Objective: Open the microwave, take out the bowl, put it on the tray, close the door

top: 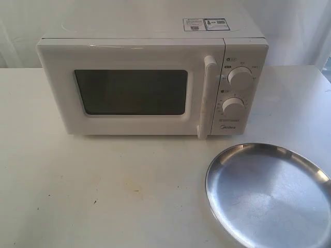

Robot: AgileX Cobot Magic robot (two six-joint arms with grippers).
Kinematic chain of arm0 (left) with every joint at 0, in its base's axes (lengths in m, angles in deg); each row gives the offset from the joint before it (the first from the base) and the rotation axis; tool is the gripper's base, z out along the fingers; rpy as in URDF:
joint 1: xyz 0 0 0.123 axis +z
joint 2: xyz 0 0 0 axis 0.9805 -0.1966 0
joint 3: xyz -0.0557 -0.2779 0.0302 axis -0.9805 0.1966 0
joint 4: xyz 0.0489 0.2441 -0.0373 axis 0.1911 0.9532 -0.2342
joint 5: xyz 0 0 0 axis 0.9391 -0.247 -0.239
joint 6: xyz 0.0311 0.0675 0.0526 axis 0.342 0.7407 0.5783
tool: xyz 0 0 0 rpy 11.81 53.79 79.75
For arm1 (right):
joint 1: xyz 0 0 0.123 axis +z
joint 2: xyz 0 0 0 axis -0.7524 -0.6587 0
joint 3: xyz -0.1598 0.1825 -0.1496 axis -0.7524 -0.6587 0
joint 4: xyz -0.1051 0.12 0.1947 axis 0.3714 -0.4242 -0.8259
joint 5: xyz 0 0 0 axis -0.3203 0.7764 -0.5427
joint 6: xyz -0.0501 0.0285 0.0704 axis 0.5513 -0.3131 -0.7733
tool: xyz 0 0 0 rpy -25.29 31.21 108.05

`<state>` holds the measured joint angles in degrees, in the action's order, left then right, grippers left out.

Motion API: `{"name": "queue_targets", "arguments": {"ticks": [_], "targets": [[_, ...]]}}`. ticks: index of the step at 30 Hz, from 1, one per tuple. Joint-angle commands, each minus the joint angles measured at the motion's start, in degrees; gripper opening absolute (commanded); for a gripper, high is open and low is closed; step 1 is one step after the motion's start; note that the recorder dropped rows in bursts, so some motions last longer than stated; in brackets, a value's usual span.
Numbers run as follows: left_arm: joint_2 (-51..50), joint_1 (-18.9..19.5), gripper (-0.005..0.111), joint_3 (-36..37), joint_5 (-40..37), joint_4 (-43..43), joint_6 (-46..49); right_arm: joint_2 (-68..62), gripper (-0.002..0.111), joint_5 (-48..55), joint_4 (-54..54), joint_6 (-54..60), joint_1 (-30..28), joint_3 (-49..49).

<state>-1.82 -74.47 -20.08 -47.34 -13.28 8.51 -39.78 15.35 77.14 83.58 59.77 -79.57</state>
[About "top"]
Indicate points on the white microwave oven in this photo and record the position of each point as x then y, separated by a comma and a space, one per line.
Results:
245, 45

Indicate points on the lower white control knob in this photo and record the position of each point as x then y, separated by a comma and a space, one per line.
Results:
233, 107

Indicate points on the white control knob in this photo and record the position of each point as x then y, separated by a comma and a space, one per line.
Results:
240, 78
233, 107

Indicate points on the white and blue warning sticker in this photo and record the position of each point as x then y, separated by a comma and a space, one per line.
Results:
205, 24

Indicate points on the round stainless steel tray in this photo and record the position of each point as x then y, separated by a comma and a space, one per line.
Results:
263, 195

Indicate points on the upper white control knob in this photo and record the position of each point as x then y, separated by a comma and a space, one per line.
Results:
240, 78

